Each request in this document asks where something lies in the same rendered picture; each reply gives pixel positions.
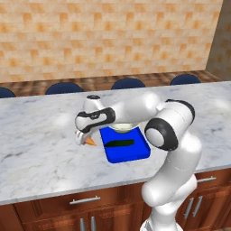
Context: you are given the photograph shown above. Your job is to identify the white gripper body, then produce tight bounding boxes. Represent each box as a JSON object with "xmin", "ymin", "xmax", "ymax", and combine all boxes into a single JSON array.
[{"xmin": 74, "ymin": 129, "xmax": 88, "ymax": 147}]

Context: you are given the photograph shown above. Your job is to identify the pale white bowl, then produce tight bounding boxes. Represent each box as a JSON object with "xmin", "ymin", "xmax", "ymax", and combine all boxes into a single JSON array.
[{"xmin": 111, "ymin": 122, "xmax": 136, "ymax": 134}]

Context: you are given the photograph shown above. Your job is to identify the blue tray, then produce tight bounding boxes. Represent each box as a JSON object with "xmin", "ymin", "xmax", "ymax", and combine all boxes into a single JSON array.
[{"xmin": 98, "ymin": 125, "xmax": 152, "ymax": 164}]

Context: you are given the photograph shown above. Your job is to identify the orange carrot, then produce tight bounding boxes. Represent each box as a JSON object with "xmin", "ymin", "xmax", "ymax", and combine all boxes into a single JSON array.
[{"xmin": 85, "ymin": 137, "xmax": 97, "ymax": 147}]

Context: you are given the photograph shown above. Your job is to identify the dark blue stool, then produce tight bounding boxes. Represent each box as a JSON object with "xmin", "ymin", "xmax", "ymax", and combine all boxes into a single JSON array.
[
  {"xmin": 170, "ymin": 73, "xmax": 202, "ymax": 87},
  {"xmin": 111, "ymin": 78, "xmax": 146, "ymax": 91},
  {"xmin": 0, "ymin": 87, "xmax": 17, "ymax": 99},
  {"xmin": 44, "ymin": 81, "xmax": 84, "ymax": 96}
]

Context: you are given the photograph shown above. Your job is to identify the wide wooden drawer front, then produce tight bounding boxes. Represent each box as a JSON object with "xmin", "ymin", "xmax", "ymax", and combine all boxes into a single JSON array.
[{"xmin": 37, "ymin": 183, "xmax": 144, "ymax": 217}]

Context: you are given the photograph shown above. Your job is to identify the wooden cupboard door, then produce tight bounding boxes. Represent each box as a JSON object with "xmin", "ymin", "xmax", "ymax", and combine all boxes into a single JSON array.
[
  {"xmin": 22, "ymin": 214, "xmax": 88, "ymax": 231},
  {"xmin": 193, "ymin": 183, "xmax": 231, "ymax": 230},
  {"xmin": 87, "ymin": 204, "xmax": 152, "ymax": 231},
  {"xmin": 175, "ymin": 193, "xmax": 197, "ymax": 231}
]

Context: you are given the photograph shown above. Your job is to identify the narrow wooden drawer front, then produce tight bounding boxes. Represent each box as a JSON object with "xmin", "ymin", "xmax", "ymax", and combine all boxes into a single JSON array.
[{"xmin": 194, "ymin": 169, "xmax": 231, "ymax": 189}]

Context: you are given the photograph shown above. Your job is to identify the long silver drawer handle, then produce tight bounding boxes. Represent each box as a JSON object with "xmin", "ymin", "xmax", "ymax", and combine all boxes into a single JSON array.
[{"xmin": 69, "ymin": 195, "xmax": 102, "ymax": 206}]

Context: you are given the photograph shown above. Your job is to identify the silver cupboard door handle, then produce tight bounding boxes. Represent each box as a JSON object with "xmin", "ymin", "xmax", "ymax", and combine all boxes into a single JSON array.
[
  {"xmin": 191, "ymin": 195, "xmax": 204, "ymax": 218},
  {"xmin": 183, "ymin": 197, "xmax": 195, "ymax": 220},
  {"xmin": 89, "ymin": 216, "xmax": 97, "ymax": 231},
  {"xmin": 79, "ymin": 217, "xmax": 87, "ymax": 231}
]

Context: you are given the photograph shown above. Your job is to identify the short silver drawer handle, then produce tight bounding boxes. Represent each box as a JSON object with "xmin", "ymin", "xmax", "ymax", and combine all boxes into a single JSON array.
[{"xmin": 197, "ymin": 176, "xmax": 217, "ymax": 184}]

